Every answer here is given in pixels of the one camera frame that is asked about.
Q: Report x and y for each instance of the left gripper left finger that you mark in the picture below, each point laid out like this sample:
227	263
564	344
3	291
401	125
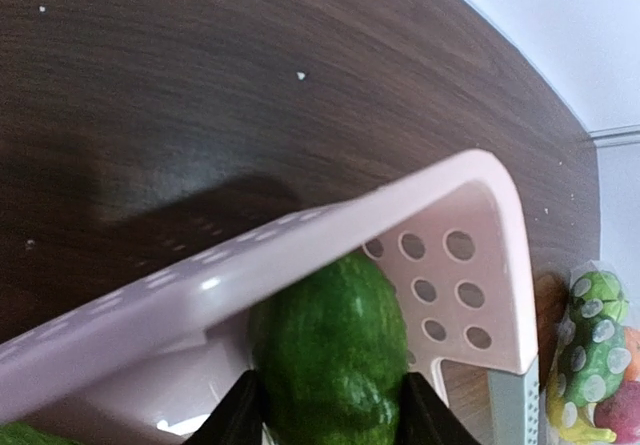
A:
237	419

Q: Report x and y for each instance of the red toy apple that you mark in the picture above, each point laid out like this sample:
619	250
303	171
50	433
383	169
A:
620	413

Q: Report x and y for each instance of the green toy cucumber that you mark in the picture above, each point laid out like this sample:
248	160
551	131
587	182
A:
331	353

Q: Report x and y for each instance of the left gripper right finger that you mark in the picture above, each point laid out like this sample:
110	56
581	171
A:
424	417

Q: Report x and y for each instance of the clear zip top bag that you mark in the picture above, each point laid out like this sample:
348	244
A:
566	331

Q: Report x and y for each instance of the right aluminium frame post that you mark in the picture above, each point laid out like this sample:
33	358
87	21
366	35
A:
614	137

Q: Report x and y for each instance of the pink perforated plastic basket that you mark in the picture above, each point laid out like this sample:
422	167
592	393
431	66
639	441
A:
149	362

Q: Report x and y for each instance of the orange toy orange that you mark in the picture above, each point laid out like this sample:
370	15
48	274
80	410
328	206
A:
632	340

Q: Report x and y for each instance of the yellow toy banana bunch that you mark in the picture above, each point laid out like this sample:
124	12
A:
572	426

